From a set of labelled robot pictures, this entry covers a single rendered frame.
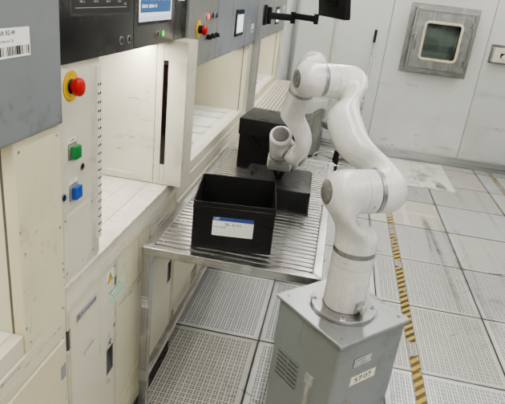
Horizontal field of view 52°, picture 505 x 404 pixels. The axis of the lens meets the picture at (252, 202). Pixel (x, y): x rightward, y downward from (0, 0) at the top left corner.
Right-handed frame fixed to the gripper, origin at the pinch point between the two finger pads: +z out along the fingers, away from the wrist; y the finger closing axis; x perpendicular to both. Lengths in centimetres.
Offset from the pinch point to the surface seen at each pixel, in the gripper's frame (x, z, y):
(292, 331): 72, -43, -14
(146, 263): 56, -30, 37
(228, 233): 42, -34, 11
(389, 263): -14, 139, -76
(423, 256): -27, 152, -102
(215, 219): 39, -38, 16
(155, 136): 9, -33, 45
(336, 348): 76, -56, -26
